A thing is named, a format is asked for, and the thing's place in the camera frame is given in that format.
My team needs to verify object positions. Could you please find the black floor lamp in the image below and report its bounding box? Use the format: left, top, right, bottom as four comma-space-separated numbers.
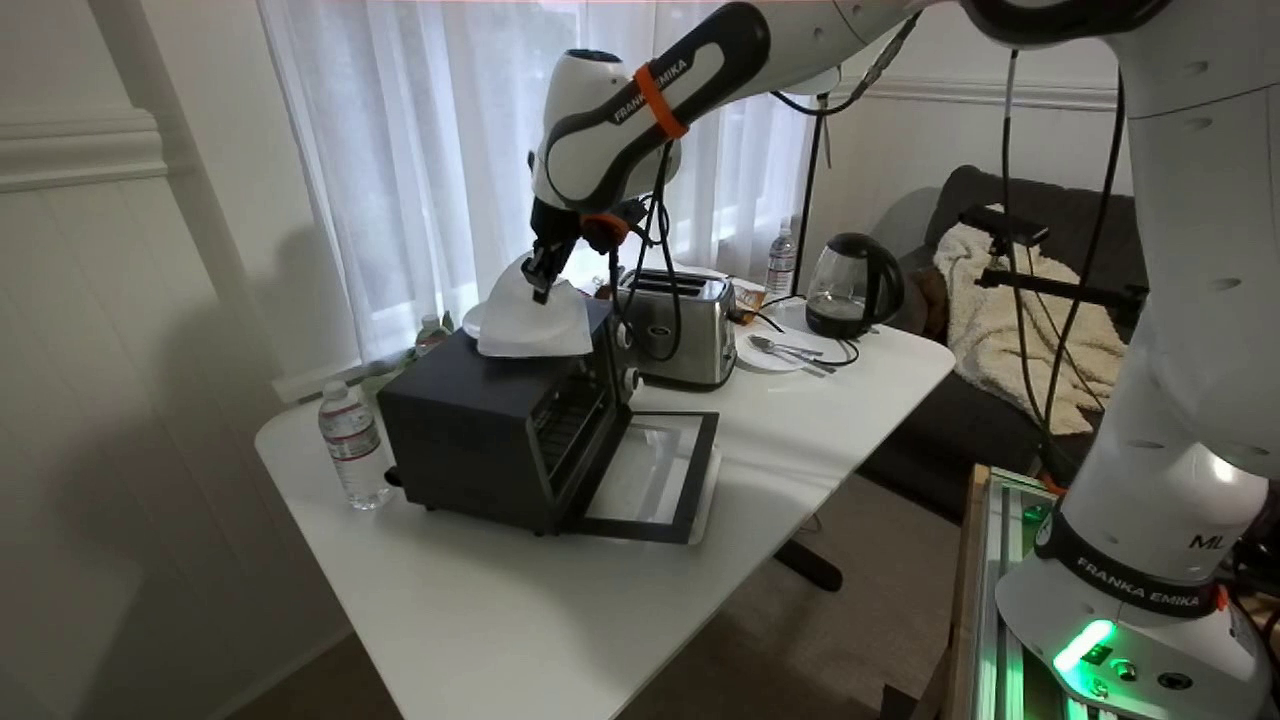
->
790, 89, 830, 300

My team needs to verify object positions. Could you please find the silver spoon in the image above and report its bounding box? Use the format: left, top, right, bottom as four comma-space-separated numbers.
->
766, 336, 861, 371

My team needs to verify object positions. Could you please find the labelled water bottle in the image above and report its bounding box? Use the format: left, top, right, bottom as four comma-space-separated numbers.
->
316, 378, 401, 518

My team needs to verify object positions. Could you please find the glass oven door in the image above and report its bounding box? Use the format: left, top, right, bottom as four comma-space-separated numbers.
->
571, 410, 725, 547

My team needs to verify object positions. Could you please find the white sheer curtain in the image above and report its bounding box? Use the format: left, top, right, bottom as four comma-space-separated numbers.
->
256, 0, 819, 369

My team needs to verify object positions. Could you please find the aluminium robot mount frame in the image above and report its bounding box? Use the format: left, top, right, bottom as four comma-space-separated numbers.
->
934, 461, 1280, 720

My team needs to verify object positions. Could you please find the black table foot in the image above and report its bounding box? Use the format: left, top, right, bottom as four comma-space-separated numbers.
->
766, 537, 846, 597

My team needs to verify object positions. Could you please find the silver fork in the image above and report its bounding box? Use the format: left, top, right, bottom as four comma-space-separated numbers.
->
744, 329, 841, 369

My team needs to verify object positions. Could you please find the beige blanket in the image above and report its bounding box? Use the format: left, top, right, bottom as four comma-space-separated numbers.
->
928, 215, 1149, 442

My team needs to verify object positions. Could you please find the black toaster oven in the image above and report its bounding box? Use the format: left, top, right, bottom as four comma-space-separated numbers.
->
374, 326, 640, 539

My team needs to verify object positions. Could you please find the black glass electric kettle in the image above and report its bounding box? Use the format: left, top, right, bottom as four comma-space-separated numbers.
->
799, 228, 906, 339

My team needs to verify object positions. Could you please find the dark sofa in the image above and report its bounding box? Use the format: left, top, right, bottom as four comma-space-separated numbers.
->
857, 162, 1156, 529

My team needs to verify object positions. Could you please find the black camera stand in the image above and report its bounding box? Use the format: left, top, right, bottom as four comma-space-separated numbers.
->
957, 196, 1160, 452

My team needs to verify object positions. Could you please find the clear plastic bottle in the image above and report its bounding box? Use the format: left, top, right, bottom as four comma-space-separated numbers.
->
762, 228, 803, 296

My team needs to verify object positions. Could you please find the silver toaster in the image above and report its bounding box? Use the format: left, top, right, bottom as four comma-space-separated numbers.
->
612, 259, 741, 398

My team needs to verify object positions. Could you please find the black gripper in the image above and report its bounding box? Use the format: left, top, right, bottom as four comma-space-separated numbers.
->
521, 196, 590, 309

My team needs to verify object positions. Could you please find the small white saucer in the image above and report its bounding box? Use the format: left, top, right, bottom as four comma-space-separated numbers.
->
727, 326, 861, 378

